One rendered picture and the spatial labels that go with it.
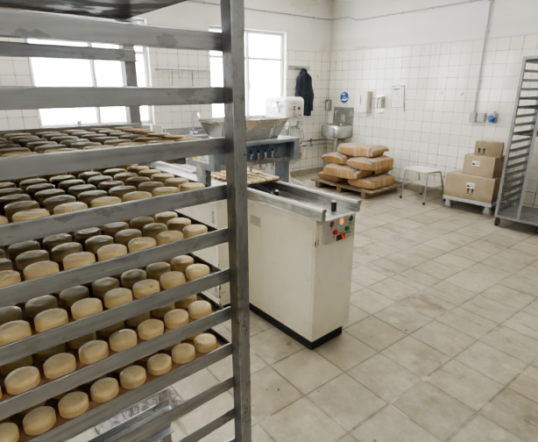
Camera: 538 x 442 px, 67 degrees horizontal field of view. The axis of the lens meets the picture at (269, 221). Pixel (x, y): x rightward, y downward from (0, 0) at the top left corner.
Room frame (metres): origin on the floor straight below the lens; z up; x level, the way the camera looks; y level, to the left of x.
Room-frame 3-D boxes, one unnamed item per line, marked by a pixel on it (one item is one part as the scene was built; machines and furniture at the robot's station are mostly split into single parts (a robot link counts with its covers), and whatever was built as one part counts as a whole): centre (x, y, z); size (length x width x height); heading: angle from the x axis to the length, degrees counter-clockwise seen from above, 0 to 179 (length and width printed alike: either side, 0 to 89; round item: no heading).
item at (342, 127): (7.15, -1.22, 0.93); 0.99 x 0.38 x 1.09; 37
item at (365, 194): (6.25, -1.37, 0.06); 1.20 x 0.80 x 0.11; 39
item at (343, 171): (6.12, -1.19, 0.32); 0.72 x 0.42 x 0.17; 41
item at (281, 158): (2.82, 0.16, 1.01); 0.72 x 0.33 x 0.34; 130
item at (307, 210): (2.81, 0.35, 0.87); 2.01 x 0.03 x 0.07; 40
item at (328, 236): (2.15, -0.39, 0.77); 0.24 x 0.04 x 0.14; 130
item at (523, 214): (4.43, -2.97, 0.93); 0.64 x 0.51 x 1.78; 130
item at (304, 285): (2.43, -0.16, 0.45); 0.70 x 0.34 x 0.90; 40
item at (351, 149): (6.22, -1.41, 0.62); 0.72 x 0.42 x 0.17; 43
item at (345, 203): (3.00, 0.12, 0.87); 2.01 x 0.03 x 0.07; 40
